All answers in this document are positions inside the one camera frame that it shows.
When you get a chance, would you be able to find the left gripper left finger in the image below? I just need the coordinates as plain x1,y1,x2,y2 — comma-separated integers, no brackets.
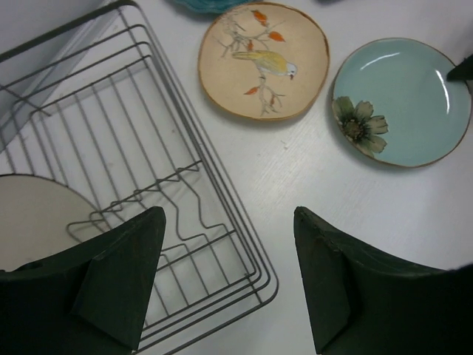
1,206,166,354

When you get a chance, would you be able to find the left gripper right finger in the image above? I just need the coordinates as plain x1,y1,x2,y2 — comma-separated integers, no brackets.
293,206,472,354

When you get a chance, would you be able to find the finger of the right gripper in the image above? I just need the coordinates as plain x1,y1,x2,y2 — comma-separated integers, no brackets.
446,55,473,81

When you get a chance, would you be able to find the light blue flower plate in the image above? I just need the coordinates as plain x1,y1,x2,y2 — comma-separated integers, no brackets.
332,38,472,168

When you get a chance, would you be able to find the beige tree pattern plate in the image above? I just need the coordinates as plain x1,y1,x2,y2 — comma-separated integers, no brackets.
1,175,110,271

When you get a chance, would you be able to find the tan bird plate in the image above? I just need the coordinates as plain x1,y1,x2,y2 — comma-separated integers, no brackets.
197,1,330,121

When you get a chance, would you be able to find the teal scalloped plate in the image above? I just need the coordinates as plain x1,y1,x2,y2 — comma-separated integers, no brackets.
173,0,251,14

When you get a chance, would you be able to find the black wire dish rack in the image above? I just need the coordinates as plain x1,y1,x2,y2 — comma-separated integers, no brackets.
1,1,279,354

